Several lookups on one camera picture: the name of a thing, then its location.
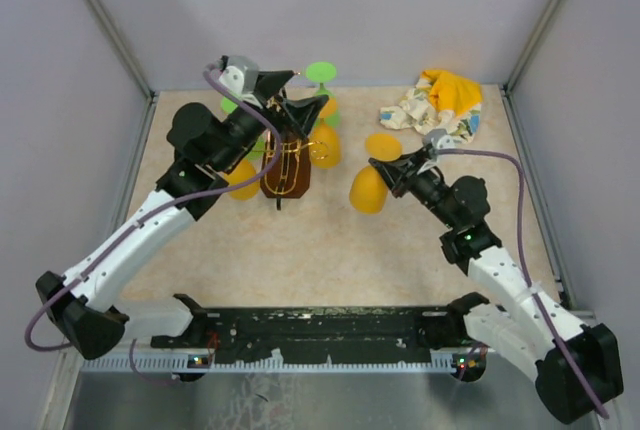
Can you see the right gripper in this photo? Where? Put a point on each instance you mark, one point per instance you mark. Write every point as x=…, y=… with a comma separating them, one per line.
x=399, y=174

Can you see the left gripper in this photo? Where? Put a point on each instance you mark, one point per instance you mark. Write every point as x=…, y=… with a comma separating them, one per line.
x=303, y=112

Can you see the green wine glass front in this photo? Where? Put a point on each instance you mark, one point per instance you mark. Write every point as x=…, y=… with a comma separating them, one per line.
x=321, y=73

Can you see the green wine glass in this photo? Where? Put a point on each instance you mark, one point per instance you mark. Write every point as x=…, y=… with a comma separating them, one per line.
x=228, y=106
x=321, y=73

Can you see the orange wine glass front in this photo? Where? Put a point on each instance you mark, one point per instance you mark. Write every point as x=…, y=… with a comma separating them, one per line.
x=368, y=191

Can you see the orange wine glass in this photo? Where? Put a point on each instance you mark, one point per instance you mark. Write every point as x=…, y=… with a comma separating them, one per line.
x=368, y=191
x=242, y=172
x=325, y=145

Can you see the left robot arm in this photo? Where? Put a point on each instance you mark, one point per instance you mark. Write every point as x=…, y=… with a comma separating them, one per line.
x=84, y=302

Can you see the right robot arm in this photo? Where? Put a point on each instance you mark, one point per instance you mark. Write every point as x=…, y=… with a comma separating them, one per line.
x=575, y=367

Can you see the gold wine glass rack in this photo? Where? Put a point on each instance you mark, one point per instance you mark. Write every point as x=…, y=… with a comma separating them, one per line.
x=290, y=173

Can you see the yellow patterned cloth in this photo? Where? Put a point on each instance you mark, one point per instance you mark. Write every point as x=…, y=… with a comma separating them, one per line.
x=440, y=99

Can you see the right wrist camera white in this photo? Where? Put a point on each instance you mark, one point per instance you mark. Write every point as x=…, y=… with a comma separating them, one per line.
x=438, y=140

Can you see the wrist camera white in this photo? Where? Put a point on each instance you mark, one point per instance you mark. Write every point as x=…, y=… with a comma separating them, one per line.
x=239, y=74
x=438, y=140

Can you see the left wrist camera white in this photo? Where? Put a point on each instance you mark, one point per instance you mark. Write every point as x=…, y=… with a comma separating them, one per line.
x=239, y=74

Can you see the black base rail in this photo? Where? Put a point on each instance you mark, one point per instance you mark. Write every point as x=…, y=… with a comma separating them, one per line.
x=334, y=338

